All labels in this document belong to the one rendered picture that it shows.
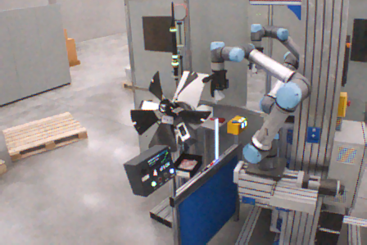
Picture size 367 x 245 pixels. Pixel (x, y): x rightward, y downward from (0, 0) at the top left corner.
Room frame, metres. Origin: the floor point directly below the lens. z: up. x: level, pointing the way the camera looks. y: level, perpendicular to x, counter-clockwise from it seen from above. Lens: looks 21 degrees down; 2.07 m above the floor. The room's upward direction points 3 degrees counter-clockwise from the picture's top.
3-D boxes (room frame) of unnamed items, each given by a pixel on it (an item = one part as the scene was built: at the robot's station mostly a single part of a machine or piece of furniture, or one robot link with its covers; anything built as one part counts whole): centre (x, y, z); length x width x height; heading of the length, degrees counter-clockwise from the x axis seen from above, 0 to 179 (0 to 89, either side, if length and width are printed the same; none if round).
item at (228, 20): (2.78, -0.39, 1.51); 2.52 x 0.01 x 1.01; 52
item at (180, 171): (1.96, 0.01, 0.85); 0.22 x 0.17 x 0.07; 157
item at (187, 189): (1.92, -0.16, 0.82); 0.90 x 0.04 x 0.08; 142
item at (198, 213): (1.92, -0.16, 0.45); 0.82 x 0.02 x 0.66; 142
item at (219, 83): (1.69, -0.20, 1.57); 0.09 x 0.08 x 0.12; 53
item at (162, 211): (2.46, 0.04, 0.04); 0.62 x 0.45 x 0.08; 142
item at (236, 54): (1.64, -0.28, 1.73); 0.11 x 0.11 x 0.08; 45
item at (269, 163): (1.60, -0.48, 1.09); 0.15 x 0.15 x 0.10
